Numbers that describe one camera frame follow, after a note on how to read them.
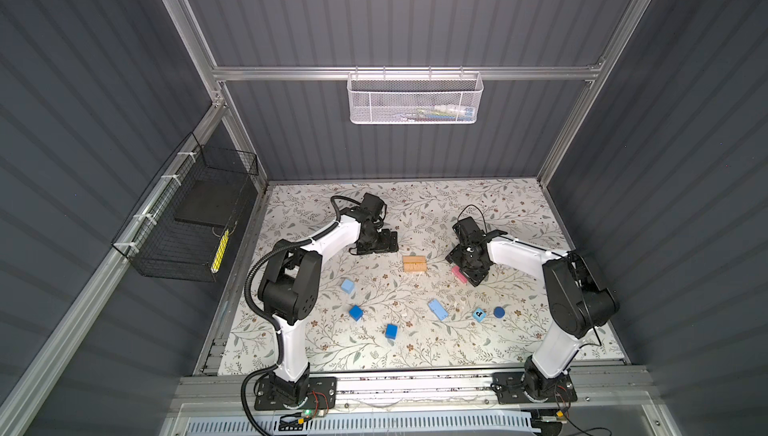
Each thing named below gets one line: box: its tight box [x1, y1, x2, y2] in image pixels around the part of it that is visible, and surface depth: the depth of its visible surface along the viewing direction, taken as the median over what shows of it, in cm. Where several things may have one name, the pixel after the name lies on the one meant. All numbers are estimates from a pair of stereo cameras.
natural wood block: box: [403, 259, 427, 272], surface depth 98 cm
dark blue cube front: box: [385, 324, 398, 340], surface depth 84 cm
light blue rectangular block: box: [428, 299, 449, 321], surface depth 88 cm
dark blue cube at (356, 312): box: [349, 304, 364, 322], surface depth 88 cm
